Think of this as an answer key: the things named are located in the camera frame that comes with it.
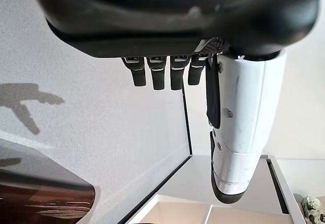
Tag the white counter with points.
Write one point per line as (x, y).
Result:
(193, 178)

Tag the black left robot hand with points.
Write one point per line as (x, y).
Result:
(177, 18)

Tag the dark brown stand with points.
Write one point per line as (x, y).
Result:
(45, 201)

